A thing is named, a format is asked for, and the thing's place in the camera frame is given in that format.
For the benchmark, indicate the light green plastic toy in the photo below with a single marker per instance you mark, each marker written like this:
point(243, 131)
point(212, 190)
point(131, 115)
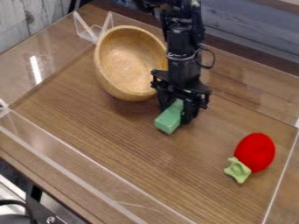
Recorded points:
point(237, 170)

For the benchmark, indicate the green rectangular block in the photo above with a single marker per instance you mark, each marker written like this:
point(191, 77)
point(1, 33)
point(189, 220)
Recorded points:
point(169, 119)

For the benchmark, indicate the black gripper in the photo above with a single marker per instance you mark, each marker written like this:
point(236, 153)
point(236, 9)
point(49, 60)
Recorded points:
point(193, 93)

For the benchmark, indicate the red plush ball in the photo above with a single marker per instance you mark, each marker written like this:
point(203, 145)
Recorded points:
point(256, 151)

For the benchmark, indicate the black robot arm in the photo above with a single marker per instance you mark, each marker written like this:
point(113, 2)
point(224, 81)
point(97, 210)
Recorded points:
point(177, 83)

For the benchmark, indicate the brown wooden bowl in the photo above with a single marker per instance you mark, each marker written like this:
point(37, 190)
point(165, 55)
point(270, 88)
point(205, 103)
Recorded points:
point(128, 52)

